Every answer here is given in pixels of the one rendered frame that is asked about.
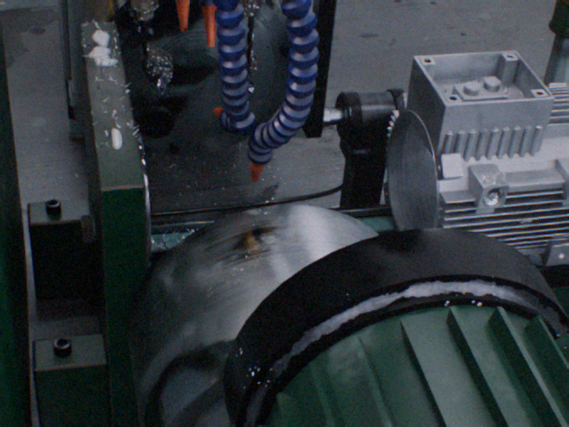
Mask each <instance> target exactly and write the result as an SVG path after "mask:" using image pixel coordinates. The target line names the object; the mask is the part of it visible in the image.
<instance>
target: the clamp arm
mask: <svg viewBox="0 0 569 427"><path fill-rule="evenodd" d="M336 6H337V0H313V5H312V11H313V13H315V15H316V17H317V21H318V22H317V24H316V26H315V27H314V28H313V29H315V30H316V31H317V33H318V36H319V43H318V44H317V46H316V48H317V49H318V53H319V60H318V61H317V63H316V65H317V67H318V75H317V77H316V79H315V81H316V90H315V92H314V93H313V103H312V106H311V107H310V114H309V116H308V118H307V119H305V123H304V125H303V126H302V129H303V131H304V134H305V136H306V138H307V139H310V138H320V137H322V133H323V127H329V125H325V124H327V123H329V121H330V119H329V118H324V115H329V111H328V110H325V109H326V108H325V103H326V96H327V88H328V80H329V66H330V59H331V51H332V43H333V35H334V21H335V14H336Z"/></svg>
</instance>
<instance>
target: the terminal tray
mask: <svg viewBox="0 0 569 427"><path fill-rule="evenodd" d="M490 76H491V77H490ZM477 77H478V78H479V79H481V80H480V81H479V82H481V83H478V80H479V79H478V78H477ZM475 78H477V79H476V81H475V82H473V80H474V79H475ZM443 80H444V81H443ZM445 81H447V82H449V83H447V82H445ZM458 81H459V82H458ZM456 82H458V84H456ZM461 82H462V83H461ZM503 82H504V83H503ZM512 82H513V85H512V87H511V84H512ZM440 83H441V84H440ZM502 83H503V84H502ZM440 85H441V86H442V88H440V87H441V86H440ZM506 86H508V87H510V88H509V90H508V88H507V91H508V95H506V94H505V89H506ZM501 87H502V89H501ZM408 89H409V91H408V96H407V101H406V110H411V111H412V112H414V113H415V114H416V115H417V116H418V117H419V118H420V120H421V121H422V122H423V124H424V126H425V128H426V131H427V133H428V136H429V139H430V141H431V145H432V149H433V152H434V158H437V157H438V156H440V155H442V154H452V153H460V155H461V158H463V160H464V161H465V162H469V160H470V158H474V159H475V160H476V161H480V159H481V157H486V159H487V160H491V158H492V156H496V157H497V158H498V159H502V158H503V155H506V154H507V157H508V158H513V157H514V154H518V156H519V157H520V158H523V157H524V155H525V153H529V155H530V156H531V157H534V156H535V153H537V152H539V151H540V148H541V145H542V141H543V139H544V133H545V131H546V130H547V126H548V123H549V120H550V115H551V111H552V108H553V105H554V101H555V98H554V96H553V95H552V94H551V93H550V91H549V90H548V89H547V88H546V86H545V85H544V84H543V83H542V81H541V80H540V79H539V78H538V76H536V74H534V72H533V71H532V70H531V68H530V67H529V66H528V65H527V63H526V62H525V61H524V60H523V59H522V57H521V56H520V55H519V53H518V52H517V51H504V52H488V53H458V54H442V55H427V56H414V57H413V61H412V71H411V76H410V81H409V86H408ZM440 89H441V90H440ZM445 89H447V90H446V92H444V91H445ZM443 93H444V94H443ZM514 94H515V95H514ZM515 97H518V98H515ZM407 116H408V118H409V119H410V121H411V122H412V124H413V126H414V128H415V129H416V131H417V133H418V135H419V136H420V137H421V139H422V141H423V143H424V145H425V146H426V148H427V149H428V151H429V153H430V154H431V156H432V157H433V155H432V151H431V147H430V145H429V141H428V138H427V135H426V132H425V130H424V128H423V126H422V125H421V123H420V121H419V120H418V119H417V118H416V117H415V116H414V115H413V114H407Z"/></svg>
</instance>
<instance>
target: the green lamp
mask: <svg viewBox="0 0 569 427"><path fill-rule="evenodd" d="M550 24H551V26H552V28H553V29H554V30H556V31H558V32H560V33H561V34H564V35H567V36H569V5H567V4H565V3H563V2H562V1H561V0H556V2H555V8H554V12H553V15H552V19H551V23H550Z"/></svg>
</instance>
